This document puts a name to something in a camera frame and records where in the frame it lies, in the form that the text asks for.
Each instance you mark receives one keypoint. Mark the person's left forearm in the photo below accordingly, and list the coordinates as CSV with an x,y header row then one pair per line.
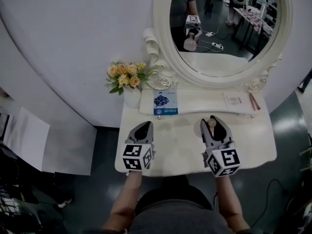
x,y
124,199

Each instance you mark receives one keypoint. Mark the white oval carved mirror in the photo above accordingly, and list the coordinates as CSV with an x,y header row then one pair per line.
x,y
162,33

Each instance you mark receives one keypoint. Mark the white printed booklet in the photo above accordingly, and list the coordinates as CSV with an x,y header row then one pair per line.
x,y
233,102

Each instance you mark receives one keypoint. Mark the blue and white packet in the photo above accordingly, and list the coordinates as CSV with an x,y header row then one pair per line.
x,y
165,102

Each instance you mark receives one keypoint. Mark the person's right forearm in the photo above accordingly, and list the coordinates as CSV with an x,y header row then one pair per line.
x,y
230,203

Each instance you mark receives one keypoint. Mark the yellow artificial flower bouquet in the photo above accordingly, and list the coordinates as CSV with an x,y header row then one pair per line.
x,y
126,77

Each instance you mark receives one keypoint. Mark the white board stack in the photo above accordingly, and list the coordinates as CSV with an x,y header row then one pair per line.
x,y
29,140

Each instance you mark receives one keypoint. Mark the white flower vase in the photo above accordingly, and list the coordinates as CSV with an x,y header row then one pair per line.
x,y
132,99

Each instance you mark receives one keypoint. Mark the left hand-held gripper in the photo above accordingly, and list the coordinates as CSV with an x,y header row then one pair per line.
x,y
136,157

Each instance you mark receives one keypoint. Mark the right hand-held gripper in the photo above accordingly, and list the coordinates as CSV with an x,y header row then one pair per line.
x,y
224,161

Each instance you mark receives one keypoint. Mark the white dressing table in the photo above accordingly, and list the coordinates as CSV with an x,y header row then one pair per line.
x,y
180,150

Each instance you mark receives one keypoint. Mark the person's grey shirt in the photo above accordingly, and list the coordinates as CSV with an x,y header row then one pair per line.
x,y
180,218

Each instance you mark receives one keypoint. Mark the person's black trousers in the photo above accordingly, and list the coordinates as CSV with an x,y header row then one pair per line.
x,y
173,189

